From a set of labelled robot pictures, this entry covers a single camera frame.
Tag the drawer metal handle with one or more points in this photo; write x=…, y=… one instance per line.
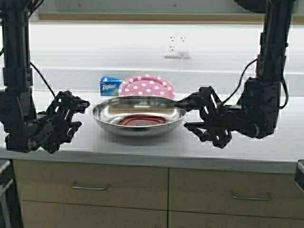
x=250, y=198
x=76, y=186

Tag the right lower cabinet door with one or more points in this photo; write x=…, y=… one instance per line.
x=205, y=220

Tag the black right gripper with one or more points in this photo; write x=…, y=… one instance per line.
x=218, y=120

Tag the pink polka dot plate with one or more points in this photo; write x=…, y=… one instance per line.
x=146, y=85

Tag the white wall outlet plate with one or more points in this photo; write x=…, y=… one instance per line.
x=177, y=41

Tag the steel mixing bowl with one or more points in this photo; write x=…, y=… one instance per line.
x=107, y=113

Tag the left lower cabinet door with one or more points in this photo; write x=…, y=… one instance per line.
x=57, y=215

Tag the cabinet door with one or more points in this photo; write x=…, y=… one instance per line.
x=57, y=215
x=205, y=220

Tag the wooden drawer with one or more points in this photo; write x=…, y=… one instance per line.
x=210, y=192
x=129, y=186

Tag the red plastic container lid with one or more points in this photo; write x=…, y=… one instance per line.
x=141, y=120

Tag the blue Ziploc box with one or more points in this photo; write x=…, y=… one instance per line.
x=109, y=86

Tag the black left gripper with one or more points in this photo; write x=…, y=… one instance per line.
x=54, y=128

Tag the left wooden drawer front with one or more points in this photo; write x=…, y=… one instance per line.
x=129, y=186

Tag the right wooden drawer front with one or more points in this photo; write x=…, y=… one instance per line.
x=210, y=192

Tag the white power adapter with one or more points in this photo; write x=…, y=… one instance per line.
x=184, y=53

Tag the right drawer metal handle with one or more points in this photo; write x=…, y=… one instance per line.
x=250, y=198

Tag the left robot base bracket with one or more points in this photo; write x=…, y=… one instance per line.
x=6, y=181

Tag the left drawer metal handle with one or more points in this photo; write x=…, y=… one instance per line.
x=76, y=186

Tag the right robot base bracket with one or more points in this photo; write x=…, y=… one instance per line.
x=299, y=174

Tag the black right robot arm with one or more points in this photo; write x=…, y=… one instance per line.
x=256, y=113

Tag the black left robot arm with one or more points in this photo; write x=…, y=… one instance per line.
x=26, y=129

